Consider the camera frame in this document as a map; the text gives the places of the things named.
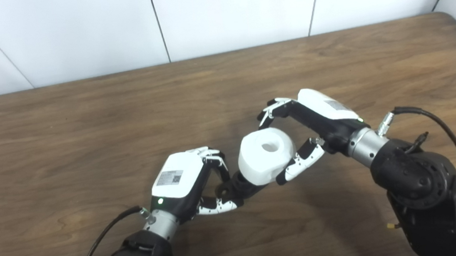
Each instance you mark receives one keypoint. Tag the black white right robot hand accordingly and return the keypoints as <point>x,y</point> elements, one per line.
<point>327,118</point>

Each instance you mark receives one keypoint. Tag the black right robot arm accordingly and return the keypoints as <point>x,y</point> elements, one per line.
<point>431,200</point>

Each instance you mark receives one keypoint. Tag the black plastic holder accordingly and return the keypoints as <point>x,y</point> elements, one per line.
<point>240,185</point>

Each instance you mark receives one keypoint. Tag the round white plastic piece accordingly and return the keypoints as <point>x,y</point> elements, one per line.
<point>264,158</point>

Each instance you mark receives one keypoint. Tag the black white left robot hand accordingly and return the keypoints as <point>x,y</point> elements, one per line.
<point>178,178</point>

